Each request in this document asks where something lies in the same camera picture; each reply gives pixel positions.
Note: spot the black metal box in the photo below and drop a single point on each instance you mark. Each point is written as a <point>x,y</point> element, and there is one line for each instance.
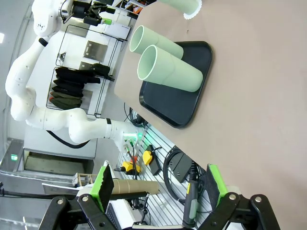
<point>181,167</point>

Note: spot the black bag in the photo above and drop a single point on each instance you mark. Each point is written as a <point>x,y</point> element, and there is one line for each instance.
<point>100,69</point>

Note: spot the green exit sign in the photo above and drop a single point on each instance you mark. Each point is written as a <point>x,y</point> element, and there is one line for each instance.
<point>14,157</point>

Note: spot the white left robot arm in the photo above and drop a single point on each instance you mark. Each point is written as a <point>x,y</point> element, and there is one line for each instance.
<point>21,72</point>

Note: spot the cardboard tube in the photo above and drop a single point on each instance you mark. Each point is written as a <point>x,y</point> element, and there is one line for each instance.
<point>134,187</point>

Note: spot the olive folded garment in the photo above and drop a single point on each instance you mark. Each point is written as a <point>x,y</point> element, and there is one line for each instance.
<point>64,101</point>

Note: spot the dark plastic tray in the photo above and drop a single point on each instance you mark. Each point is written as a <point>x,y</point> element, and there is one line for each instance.
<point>172,107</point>

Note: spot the black folded garment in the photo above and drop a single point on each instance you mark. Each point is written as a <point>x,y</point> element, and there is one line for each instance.
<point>67,88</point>
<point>72,74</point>

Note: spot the pale green cup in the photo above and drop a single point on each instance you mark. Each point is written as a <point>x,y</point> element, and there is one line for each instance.
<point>182,76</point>
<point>182,6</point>
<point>165,45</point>

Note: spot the black power adapter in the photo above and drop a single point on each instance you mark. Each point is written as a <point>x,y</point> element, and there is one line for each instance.
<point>156,163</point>

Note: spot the small wooden frame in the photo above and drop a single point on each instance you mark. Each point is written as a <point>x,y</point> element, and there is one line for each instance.
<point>84,179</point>

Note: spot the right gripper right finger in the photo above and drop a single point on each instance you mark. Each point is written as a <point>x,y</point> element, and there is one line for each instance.
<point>216,184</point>

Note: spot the white scalloped coaster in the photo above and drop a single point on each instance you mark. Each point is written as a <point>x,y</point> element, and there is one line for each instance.
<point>192,16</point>

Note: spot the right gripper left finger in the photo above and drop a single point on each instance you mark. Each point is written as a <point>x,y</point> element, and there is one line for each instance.
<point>103,189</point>

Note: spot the yellow hand pendant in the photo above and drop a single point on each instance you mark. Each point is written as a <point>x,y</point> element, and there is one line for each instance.
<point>147,157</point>

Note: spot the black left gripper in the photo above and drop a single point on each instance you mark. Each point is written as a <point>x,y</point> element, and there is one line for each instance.
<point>82,12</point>

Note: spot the grey metal panel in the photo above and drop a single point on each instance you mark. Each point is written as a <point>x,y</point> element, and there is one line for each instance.
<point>96,50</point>

